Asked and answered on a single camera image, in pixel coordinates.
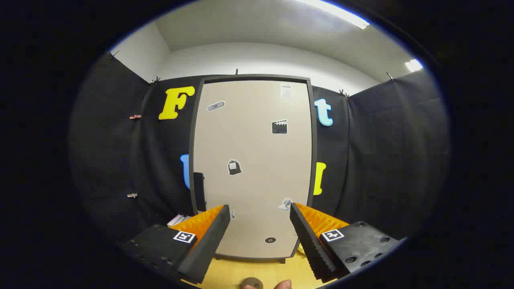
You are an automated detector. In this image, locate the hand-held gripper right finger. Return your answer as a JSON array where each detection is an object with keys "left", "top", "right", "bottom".
[{"left": 290, "top": 202, "right": 404, "bottom": 282}]

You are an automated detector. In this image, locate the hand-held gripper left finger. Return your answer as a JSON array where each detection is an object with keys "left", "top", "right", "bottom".
[{"left": 120, "top": 204, "right": 232, "bottom": 285}]

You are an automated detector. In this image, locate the beige shoe cabinet door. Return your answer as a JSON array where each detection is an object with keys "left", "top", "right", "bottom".
[{"left": 193, "top": 79, "right": 313, "bottom": 260}]

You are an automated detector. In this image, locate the grey shoe cabinet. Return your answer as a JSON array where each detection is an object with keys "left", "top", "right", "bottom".
[{"left": 189, "top": 74, "right": 318, "bottom": 264}]

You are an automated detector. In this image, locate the black backdrop cloth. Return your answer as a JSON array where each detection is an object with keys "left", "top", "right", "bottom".
[{"left": 70, "top": 52, "right": 450, "bottom": 249}]

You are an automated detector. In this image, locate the long ceiling light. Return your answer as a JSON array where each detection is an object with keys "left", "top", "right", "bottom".
[{"left": 297, "top": 0, "right": 370, "bottom": 30}]

